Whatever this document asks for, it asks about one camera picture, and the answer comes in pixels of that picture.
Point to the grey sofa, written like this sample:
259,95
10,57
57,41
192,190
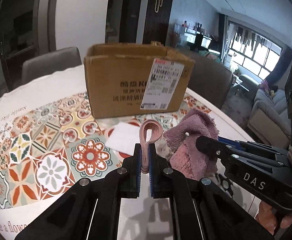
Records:
269,119

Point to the brown cardboard box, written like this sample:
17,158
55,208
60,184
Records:
125,79

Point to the clothes on chair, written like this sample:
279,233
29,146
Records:
209,55

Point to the black piano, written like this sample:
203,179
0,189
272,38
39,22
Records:
204,43

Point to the dark glass sliding door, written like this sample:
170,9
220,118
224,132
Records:
27,30

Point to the white tissue sheet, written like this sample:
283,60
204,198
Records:
123,138

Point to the brown dining chair right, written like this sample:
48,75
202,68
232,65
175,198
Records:
209,79

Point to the mauve pink towel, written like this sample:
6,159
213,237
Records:
183,154

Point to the right hand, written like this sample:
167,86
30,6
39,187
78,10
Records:
268,220

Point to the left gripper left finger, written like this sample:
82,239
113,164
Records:
89,209

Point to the pink band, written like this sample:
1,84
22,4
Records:
149,133

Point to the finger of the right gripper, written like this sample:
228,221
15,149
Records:
222,151
247,146

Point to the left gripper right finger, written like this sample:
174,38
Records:
200,209

